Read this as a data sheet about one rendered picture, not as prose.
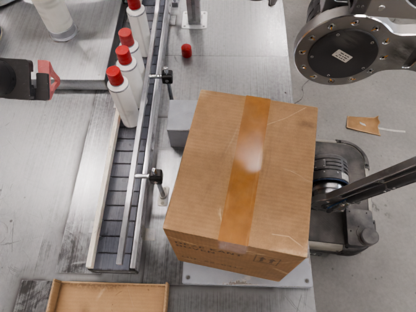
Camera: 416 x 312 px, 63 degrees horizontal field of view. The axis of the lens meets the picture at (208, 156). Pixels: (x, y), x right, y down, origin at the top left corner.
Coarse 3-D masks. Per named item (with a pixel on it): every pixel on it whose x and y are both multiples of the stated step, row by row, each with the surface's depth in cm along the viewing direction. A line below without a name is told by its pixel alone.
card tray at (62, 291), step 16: (64, 288) 80; (80, 288) 80; (96, 288) 80; (112, 288) 79; (128, 288) 79; (144, 288) 79; (160, 288) 79; (48, 304) 75; (64, 304) 78; (80, 304) 78; (96, 304) 78; (112, 304) 78; (128, 304) 78; (144, 304) 78; (160, 304) 78
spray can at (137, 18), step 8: (128, 0) 90; (136, 0) 90; (128, 8) 93; (136, 8) 92; (144, 8) 94; (128, 16) 94; (136, 16) 93; (144, 16) 95; (136, 24) 95; (144, 24) 96; (136, 32) 98; (144, 32) 98; (136, 40) 101; (144, 40) 101; (144, 48) 103; (144, 56) 106
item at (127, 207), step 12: (156, 0) 107; (156, 12) 105; (156, 24) 102; (144, 84) 91; (144, 96) 90; (144, 108) 88; (132, 156) 81; (132, 168) 80; (132, 180) 78; (132, 192) 78; (120, 240) 72; (120, 252) 71; (120, 264) 70
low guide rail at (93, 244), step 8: (112, 128) 91; (112, 136) 90; (112, 144) 88; (112, 152) 88; (112, 160) 88; (104, 176) 84; (104, 184) 83; (104, 192) 82; (104, 200) 82; (104, 208) 82; (96, 216) 79; (96, 224) 78; (96, 232) 78; (96, 240) 77; (96, 248) 77; (88, 256) 75; (88, 264) 74
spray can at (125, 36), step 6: (120, 30) 84; (126, 30) 84; (120, 36) 83; (126, 36) 83; (132, 36) 85; (126, 42) 84; (132, 42) 86; (132, 48) 86; (138, 48) 87; (132, 54) 87; (138, 54) 89; (138, 60) 90; (138, 66) 91; (144, 66) 95; (144, 72) 95
